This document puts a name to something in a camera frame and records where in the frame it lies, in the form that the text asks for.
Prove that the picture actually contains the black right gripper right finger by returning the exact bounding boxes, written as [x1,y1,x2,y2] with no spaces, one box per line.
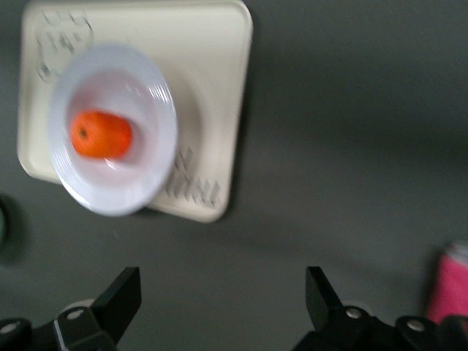
[292,266,374,351]

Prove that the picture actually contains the white round plate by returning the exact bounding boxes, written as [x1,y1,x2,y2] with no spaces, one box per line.
[47,43,179,217]

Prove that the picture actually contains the cream tray with bear print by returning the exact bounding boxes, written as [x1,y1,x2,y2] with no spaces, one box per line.
[17,0,254,224]

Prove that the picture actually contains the pink cloth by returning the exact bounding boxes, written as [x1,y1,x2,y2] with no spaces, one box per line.
[426,240,468,326]

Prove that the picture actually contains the orange fruit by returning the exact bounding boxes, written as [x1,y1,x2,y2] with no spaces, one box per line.
[70,110,133,159]

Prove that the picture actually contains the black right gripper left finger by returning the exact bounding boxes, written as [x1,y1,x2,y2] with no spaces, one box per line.
[53,266,143,351]

